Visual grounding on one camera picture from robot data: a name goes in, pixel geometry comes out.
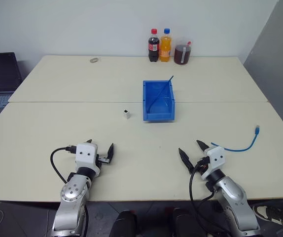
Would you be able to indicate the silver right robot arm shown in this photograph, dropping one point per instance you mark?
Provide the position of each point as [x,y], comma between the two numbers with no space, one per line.
[232,197]

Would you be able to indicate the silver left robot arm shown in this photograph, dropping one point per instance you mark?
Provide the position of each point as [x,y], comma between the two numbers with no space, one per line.
[70,195]

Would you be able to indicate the blue plastic storage bin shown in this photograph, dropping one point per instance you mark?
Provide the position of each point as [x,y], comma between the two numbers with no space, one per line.
[156,116]

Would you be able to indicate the dark rounded shape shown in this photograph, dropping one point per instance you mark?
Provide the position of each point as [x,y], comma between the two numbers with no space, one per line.
[124,224]
[184,223]

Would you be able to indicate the dark drink plastic cup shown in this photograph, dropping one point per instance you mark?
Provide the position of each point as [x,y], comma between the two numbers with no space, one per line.
[182,55]

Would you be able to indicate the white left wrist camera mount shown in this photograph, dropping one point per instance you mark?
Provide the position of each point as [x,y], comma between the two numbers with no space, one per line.
[86,158]

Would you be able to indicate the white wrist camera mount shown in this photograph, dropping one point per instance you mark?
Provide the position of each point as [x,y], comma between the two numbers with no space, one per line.
[86,158]
[218,159]

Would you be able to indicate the cola bottle red cap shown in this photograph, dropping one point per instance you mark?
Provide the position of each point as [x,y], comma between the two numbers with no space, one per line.
[153,47]

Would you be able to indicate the black and white shoe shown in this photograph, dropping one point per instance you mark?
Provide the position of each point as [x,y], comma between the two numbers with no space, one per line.
[269,213]

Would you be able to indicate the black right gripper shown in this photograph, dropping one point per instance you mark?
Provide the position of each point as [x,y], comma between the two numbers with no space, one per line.
[203,165]

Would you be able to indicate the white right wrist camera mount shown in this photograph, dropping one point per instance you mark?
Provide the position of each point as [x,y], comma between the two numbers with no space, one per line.
[218,159]

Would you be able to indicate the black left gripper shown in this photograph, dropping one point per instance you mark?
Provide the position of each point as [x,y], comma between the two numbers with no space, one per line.
[103,160]

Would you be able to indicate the small white adapter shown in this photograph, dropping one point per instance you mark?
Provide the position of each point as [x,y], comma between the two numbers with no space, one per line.
[126,114]

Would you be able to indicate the orange soda bottle blue cap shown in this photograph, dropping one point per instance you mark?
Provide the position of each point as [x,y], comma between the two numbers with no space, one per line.
[165,48]

